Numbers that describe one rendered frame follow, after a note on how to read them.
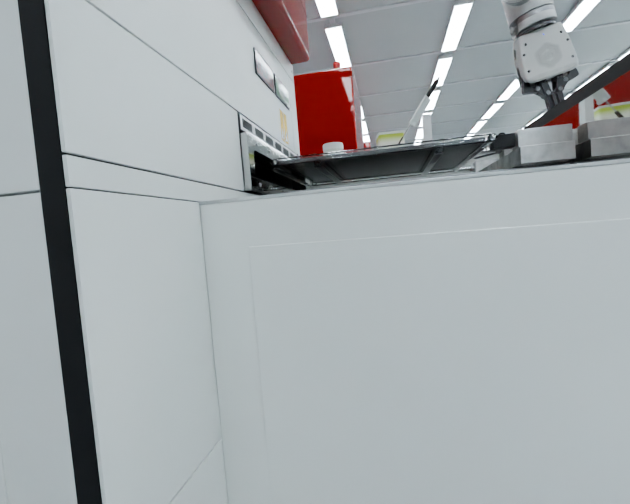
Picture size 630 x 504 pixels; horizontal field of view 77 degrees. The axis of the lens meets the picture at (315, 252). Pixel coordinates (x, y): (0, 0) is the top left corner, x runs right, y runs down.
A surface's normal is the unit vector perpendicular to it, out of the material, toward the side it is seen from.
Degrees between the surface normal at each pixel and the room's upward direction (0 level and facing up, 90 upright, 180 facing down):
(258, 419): 90
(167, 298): 90
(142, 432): 90
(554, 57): 90
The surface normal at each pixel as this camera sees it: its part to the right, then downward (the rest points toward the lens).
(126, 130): 0.98, -0.07
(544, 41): -0.22, 0.04
